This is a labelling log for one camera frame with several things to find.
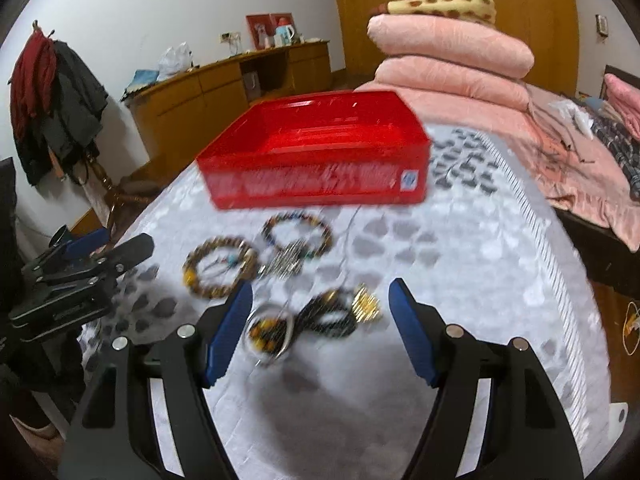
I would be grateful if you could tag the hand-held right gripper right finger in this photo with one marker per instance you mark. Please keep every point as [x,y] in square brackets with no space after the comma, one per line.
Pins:
[415,330]

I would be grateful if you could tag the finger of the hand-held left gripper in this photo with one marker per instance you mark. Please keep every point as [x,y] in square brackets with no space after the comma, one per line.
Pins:
[87,244]
[125,252]

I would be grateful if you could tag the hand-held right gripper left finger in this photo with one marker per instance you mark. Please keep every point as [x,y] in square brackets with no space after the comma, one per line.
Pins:
[230,330]

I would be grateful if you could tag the red tin box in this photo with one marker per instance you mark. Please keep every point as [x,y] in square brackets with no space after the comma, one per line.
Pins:
[310,180]

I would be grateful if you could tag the wooden coat rack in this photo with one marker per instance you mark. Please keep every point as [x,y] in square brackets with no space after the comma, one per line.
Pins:
[107,195]

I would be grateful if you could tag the grey leaf-pattern tablecloth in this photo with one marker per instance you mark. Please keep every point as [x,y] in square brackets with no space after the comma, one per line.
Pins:
[350,400]

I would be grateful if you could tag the dark jacket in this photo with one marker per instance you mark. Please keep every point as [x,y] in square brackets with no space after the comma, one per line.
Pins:
[70,110]

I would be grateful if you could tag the wooden sideboard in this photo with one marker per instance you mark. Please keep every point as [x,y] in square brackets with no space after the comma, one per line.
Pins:
[170,105]

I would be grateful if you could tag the red scarf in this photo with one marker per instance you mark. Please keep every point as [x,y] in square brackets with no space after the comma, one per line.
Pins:
[32,85]

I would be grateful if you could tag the blue cloth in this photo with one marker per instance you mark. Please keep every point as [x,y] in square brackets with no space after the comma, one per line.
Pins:
[142,80]

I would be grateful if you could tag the grey paper gift bag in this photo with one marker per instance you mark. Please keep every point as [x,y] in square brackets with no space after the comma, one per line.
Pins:
[252,87]

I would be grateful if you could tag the bed with pink sheet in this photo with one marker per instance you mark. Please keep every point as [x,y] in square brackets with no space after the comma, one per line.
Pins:
[565,170]

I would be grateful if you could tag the pink folded quilt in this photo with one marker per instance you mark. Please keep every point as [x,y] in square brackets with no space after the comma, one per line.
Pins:
[450,45]
[450,84]

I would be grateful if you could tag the crumpled white plastic bag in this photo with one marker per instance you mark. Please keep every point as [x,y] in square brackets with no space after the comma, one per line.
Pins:
[575,115]

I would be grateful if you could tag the white electric kettle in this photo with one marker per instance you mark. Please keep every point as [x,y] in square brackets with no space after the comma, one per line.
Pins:
[284,36]

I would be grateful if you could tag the plaid folded clothes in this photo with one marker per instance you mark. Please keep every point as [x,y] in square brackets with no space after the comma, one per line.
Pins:
[620,145]

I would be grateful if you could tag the pink folded garment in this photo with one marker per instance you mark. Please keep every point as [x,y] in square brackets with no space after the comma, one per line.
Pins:
[625,100]

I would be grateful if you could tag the yellow spotted blanket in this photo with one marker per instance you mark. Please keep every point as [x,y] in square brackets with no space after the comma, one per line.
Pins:
[450,5]

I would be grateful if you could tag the dark wooden headboard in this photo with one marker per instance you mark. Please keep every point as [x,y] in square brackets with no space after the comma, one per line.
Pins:
[615,71]

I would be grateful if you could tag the wooden wardrobe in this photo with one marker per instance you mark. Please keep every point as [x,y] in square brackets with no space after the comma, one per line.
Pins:
[540,10]

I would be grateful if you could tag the white wall socket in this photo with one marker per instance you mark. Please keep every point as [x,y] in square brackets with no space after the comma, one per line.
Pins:
[229,37]

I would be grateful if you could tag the small wall-mounted device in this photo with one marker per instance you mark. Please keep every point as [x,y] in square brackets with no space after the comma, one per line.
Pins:
[602,25]

